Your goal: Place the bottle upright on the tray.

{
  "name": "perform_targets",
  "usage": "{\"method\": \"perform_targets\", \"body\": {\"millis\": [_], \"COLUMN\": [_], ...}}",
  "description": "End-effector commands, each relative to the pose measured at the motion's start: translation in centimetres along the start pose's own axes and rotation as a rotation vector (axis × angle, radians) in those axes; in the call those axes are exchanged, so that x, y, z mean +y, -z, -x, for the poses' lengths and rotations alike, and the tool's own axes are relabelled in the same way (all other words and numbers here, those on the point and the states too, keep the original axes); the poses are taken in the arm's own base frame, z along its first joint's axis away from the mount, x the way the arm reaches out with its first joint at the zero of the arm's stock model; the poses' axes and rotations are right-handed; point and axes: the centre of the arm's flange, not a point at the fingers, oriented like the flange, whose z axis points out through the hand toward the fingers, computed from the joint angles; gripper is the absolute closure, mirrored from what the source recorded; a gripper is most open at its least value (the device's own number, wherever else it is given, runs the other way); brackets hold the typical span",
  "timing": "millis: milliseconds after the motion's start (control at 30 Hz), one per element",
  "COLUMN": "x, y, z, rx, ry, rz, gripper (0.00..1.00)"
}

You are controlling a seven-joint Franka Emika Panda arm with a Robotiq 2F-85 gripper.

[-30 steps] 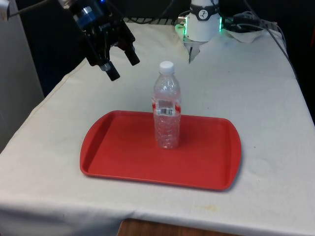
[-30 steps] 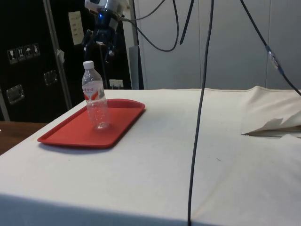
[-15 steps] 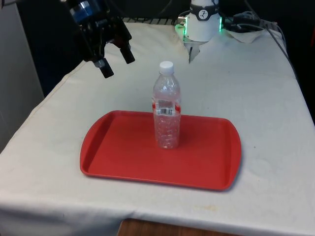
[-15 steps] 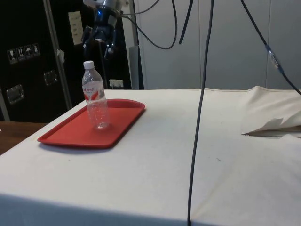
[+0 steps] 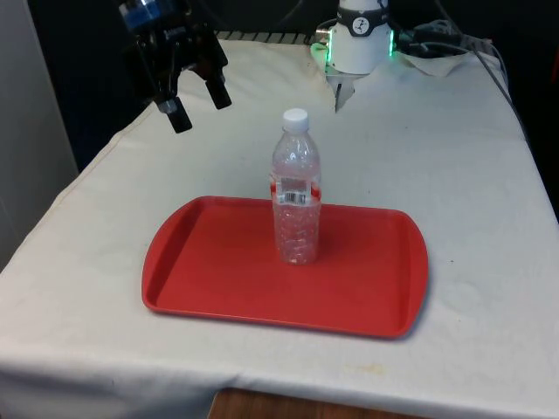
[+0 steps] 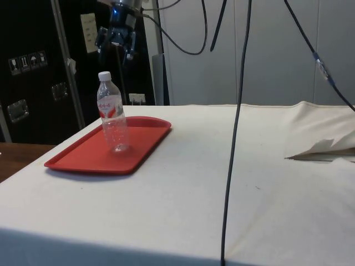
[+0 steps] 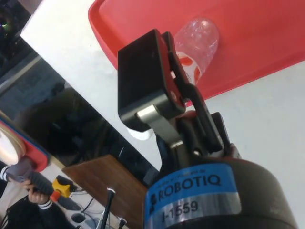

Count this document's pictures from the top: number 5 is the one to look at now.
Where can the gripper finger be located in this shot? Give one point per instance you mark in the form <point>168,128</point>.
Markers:
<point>163,87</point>
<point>216,57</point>

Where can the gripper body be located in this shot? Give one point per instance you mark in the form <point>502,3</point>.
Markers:
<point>170,17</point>

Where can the clear plastic bottle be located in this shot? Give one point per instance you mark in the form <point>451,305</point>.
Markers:
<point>297,218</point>

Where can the red tray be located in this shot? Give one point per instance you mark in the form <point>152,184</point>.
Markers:
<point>218,270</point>

